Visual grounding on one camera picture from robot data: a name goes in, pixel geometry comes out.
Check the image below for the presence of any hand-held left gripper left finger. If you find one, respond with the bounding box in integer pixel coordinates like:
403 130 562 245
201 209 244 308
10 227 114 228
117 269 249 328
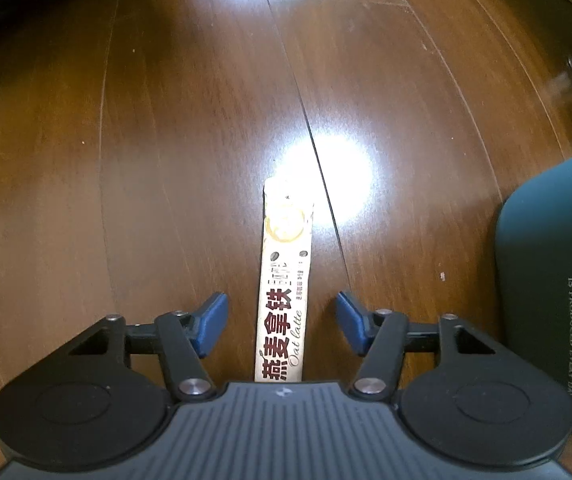
68 290 230 404

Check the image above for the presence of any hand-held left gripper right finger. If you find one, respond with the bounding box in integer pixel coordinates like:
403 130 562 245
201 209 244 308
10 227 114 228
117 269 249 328
336 290 498 403

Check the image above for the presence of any long cream drink sachet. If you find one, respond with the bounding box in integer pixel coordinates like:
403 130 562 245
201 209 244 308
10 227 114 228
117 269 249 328
253 177 316 384

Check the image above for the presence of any dark green trash bin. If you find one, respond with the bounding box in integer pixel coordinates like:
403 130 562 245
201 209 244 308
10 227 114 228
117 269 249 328
495 137 572 449

